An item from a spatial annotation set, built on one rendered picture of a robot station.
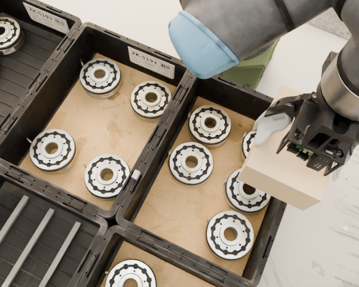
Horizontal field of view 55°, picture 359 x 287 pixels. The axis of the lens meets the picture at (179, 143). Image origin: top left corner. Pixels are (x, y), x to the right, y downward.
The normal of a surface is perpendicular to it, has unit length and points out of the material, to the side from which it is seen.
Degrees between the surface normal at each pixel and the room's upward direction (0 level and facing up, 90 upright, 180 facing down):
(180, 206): 0
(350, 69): 90
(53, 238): 0
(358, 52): 91
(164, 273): 0
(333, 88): 91
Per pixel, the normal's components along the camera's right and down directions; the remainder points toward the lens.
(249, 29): -0.03, 0.57
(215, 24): -0.29, 0.18
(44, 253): 0.04, -0.37
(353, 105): -0.54, 0.78
